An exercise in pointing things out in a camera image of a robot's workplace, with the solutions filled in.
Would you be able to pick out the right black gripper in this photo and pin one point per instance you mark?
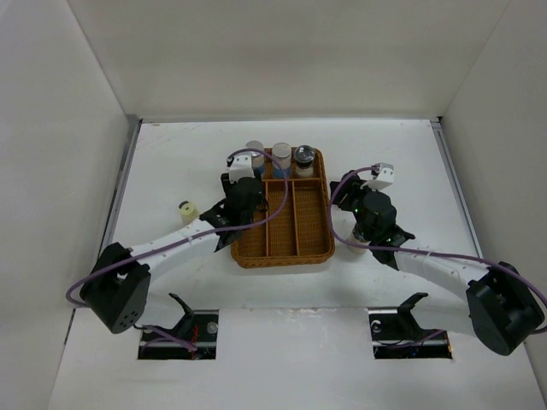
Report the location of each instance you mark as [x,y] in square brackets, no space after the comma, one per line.
[351,185]

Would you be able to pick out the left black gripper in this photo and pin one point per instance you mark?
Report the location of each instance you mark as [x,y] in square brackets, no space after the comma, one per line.
[227,184]

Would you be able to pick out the silver lid blue label jar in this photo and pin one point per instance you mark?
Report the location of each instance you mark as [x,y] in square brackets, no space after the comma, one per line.
[257,157]

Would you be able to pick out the yellow cap spice bottle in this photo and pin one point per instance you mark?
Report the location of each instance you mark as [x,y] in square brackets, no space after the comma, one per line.
[188,212]

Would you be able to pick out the grey lid grinder bottle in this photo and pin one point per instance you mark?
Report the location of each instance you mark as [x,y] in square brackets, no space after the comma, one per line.
[304,157]

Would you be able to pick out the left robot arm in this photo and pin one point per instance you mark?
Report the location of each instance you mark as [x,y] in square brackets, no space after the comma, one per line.
[120,297]

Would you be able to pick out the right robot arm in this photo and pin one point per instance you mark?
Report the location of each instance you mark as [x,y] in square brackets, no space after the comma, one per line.
[501,308]

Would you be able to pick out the black round cap spice bottle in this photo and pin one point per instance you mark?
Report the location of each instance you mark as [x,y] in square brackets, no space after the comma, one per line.
[357,243]

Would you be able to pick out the brown wicker divided tray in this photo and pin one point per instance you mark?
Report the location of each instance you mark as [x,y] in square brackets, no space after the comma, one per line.
[299,234]

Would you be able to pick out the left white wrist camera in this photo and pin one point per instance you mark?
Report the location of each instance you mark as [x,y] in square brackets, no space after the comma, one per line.
[239,166]

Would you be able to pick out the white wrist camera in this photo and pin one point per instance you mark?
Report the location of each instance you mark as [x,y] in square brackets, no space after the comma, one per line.
[239,166]
[382,176]

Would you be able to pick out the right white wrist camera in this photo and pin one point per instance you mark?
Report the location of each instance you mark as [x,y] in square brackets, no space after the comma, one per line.
[382,176]

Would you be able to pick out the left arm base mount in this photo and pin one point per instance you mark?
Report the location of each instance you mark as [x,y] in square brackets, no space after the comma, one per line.
[172,330]

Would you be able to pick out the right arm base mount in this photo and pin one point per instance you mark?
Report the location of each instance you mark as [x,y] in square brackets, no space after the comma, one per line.
[396,335]

